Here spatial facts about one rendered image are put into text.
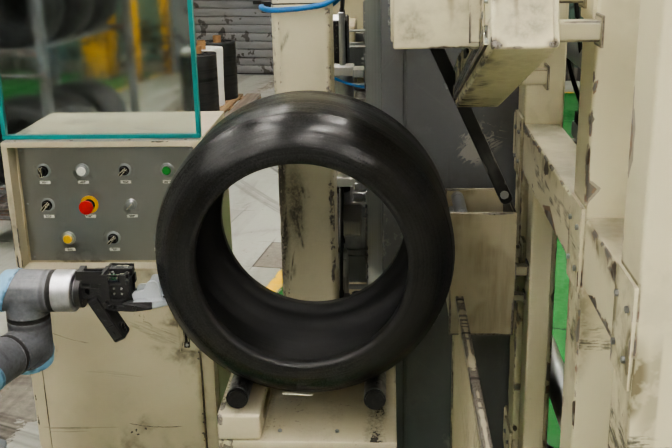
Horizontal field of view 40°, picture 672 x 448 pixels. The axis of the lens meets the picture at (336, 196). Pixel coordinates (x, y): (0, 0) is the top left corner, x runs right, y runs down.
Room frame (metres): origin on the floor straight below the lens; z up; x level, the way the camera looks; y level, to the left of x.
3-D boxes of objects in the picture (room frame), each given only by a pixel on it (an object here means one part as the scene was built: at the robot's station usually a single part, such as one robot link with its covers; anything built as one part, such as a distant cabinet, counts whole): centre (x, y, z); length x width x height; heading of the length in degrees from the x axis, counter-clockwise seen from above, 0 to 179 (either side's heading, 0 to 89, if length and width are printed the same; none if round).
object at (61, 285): (1.80, 0.57, 1.09); 0.10 x 0.05 x 0.09; 176
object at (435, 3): (1.68, -0.23, 1.71); 0.61 x 0.25 x 0.15; 176
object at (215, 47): (8.66, 1.20, 0.38); 1.20 x 0.80 x 0.76; 174
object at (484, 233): (2.02, -0.33, 1.05); 0.20 x 0.15 x 0.30; 176
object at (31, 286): (1.80, 0.66, 1.09); 0.12 x 0.09 x 0.10; 86
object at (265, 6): (2.08, 0.06, 1.65); 0.19 x 0.19 x 0.06; 86
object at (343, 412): (1.82, 0.06, 0.80); 0.37 x 0.36 x 0.02; 86
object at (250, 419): (1.83, 0.20, 0.84); 0.36 x 0.09 x 0.06; 176
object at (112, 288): (1.79, 0.49, 1.10); 0.12 x 0.08 x 0.09; 86
